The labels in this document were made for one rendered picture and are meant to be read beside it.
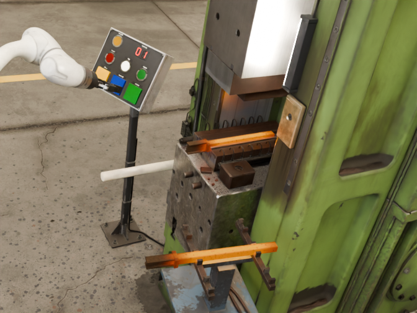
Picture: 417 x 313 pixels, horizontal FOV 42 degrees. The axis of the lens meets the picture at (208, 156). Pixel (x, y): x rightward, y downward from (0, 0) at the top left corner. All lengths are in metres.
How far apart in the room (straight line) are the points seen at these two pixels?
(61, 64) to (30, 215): 1.45
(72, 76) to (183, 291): 0.89
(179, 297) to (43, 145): 2.10
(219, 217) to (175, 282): 0.32
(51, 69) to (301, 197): 1.01
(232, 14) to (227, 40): 0.10
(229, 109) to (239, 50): 0.54
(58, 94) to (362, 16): 3.16
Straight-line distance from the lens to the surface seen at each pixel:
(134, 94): 2.45
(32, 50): 2.13
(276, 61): 1.98
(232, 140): 2.24
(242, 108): 2.45
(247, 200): 2.18
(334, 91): 1.77
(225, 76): 2.02
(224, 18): 2.00
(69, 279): 2.94
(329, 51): 1.76
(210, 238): 2.22
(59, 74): 2.04
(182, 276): 2.09
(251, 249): 1.86
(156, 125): 4.15
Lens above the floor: 2.20
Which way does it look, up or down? 34 degrees down
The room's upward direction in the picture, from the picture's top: 11 degrees clockwise
